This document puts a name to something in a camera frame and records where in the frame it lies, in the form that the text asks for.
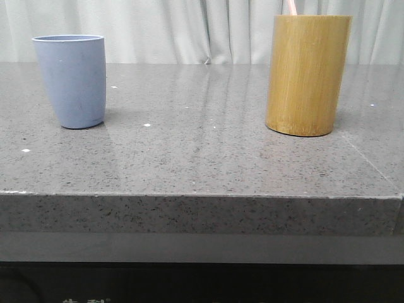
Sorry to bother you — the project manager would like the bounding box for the blue plastic cup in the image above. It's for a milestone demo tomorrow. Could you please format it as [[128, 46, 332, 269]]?
[[32, 35, 106, 129]]

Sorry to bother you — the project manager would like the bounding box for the grey-green curtain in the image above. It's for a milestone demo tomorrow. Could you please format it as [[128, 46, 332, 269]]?
[[1, 1, 403, 65]]

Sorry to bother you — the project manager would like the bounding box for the bamboo cylinder holder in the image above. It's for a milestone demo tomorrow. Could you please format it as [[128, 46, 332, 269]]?
[[265, 15, 352, 137]]

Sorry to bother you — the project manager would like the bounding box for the pink chopstick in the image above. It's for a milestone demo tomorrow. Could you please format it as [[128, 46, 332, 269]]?
[[287, 0, 297, 16]]

